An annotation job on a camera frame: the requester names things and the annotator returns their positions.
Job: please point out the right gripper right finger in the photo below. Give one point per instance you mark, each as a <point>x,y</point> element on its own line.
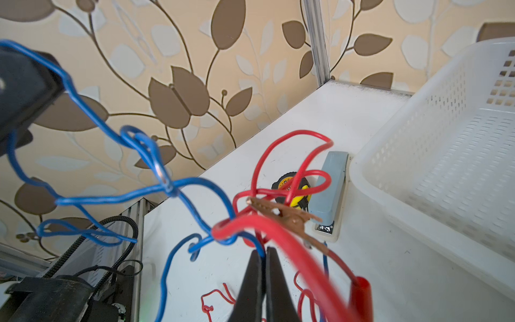
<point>279,305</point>

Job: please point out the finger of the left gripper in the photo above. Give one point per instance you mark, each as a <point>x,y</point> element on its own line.
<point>28,88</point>

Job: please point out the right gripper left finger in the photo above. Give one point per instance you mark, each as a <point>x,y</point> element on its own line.
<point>248,307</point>

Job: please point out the aluminium frame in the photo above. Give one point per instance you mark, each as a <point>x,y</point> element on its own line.
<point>313,15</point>

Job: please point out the white basket back left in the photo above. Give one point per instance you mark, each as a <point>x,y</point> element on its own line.
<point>442,168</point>

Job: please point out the grey blue stapler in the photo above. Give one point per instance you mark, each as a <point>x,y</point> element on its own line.
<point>328,204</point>

